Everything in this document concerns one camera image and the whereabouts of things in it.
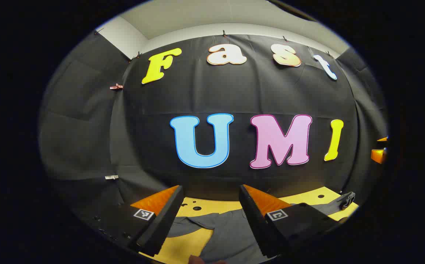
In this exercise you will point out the black backdrop cloth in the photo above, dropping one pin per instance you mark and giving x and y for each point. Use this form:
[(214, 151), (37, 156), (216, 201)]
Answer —
[(234, 91)]

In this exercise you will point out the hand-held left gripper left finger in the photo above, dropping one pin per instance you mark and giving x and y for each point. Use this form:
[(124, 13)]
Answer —
[(164, 220)]

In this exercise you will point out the grey button shirt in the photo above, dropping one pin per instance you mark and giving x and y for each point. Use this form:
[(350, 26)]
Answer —
[(227, 234)]

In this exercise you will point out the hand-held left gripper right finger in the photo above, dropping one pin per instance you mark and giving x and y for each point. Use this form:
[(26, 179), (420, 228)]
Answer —
[(254, 220)]

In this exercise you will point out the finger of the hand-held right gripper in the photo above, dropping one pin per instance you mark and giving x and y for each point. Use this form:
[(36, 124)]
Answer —
[(384, 139), (379, 156)]

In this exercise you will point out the white cloth clip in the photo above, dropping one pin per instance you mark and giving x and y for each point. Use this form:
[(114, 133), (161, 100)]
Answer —
[(111, 177)]

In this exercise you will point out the red cloth clip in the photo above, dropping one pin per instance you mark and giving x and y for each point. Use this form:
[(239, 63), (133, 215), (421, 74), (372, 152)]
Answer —
[(116, 87)]

